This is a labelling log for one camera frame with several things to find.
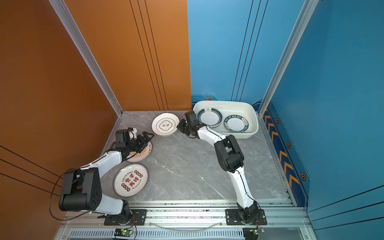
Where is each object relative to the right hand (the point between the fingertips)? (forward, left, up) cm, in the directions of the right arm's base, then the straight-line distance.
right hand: (175, 126), depth 98 cm
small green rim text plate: (+10, -44, -9) cm, 46 cm away
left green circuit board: (-56, +21, -12) cm, 61 cm away
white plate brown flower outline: (+4, +7, -2) cm, 8 cm away
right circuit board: (-57, -41, -13) cm, 71 cm away
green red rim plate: (+15, -25, -6) cm, 30 cm away
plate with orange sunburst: (-17, +22, -9) cm, 29 cm away
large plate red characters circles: (-32, +24, -10) cm, 41 cm away
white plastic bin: (+25, -40, -8) cm, 48 cm away
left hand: (-10, +13, +2) cm, 17 cm away
